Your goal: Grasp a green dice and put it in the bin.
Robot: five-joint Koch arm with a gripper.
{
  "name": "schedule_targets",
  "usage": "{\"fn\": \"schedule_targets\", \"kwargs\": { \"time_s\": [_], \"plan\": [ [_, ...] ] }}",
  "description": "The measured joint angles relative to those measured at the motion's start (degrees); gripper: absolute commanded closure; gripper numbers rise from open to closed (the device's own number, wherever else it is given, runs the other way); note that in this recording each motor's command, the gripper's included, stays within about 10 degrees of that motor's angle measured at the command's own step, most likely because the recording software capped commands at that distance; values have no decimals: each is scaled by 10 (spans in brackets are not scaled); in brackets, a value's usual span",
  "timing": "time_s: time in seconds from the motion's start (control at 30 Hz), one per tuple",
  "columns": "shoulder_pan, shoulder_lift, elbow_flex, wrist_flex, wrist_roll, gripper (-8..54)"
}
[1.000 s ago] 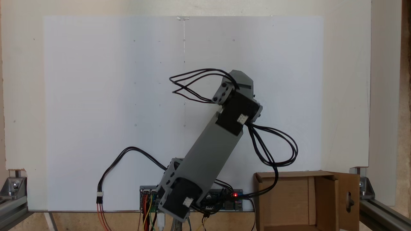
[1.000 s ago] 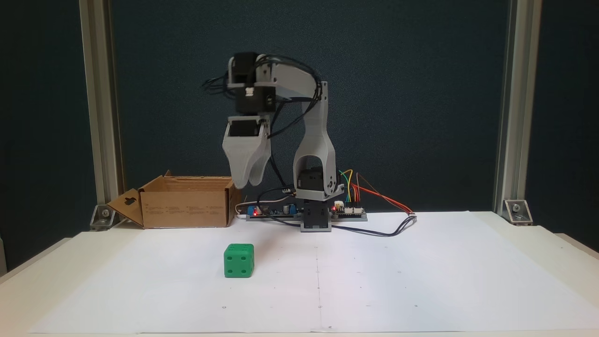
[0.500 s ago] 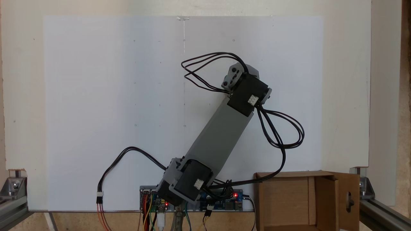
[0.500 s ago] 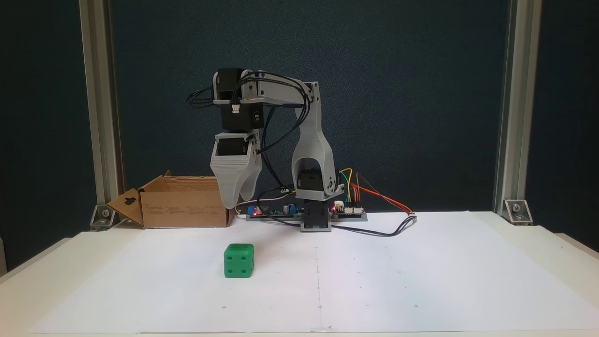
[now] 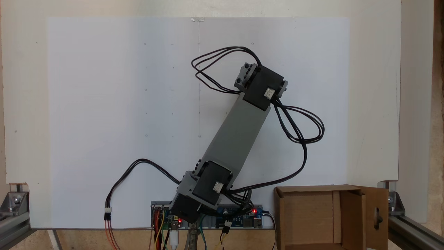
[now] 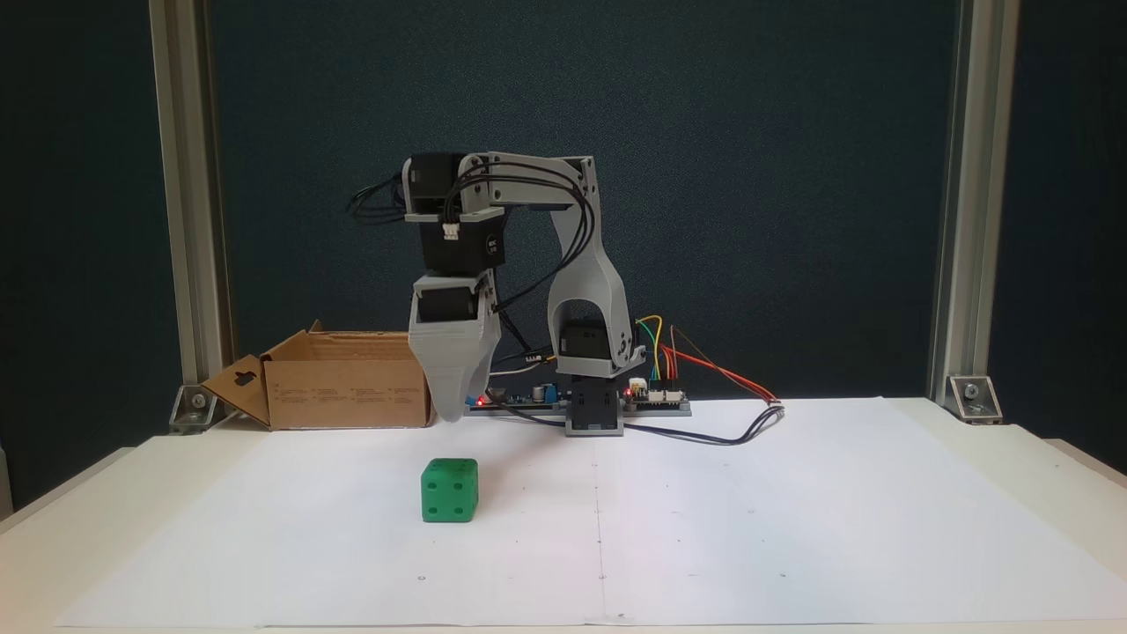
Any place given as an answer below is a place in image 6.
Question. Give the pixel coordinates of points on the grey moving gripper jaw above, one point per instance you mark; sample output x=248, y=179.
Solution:
x=481, y=370

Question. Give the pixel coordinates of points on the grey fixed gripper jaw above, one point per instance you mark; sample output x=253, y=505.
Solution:
x=447, y=379

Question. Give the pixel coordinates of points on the green die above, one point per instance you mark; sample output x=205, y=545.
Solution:
x=449, y=493

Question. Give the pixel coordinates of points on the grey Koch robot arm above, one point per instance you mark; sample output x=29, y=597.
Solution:
x=585, y=264

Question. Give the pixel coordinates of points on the blue circuit board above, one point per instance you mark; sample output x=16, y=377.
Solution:
x=528, y=398

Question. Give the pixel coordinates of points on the brown cardboard box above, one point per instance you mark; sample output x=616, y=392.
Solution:
x=343, y=392

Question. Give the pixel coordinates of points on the metal corner bracket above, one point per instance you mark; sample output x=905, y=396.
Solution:
x=198, y=407
x=973, y=396

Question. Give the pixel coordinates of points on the aluminium frame post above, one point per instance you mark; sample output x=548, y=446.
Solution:
x=977, y=176
x=180, y=176

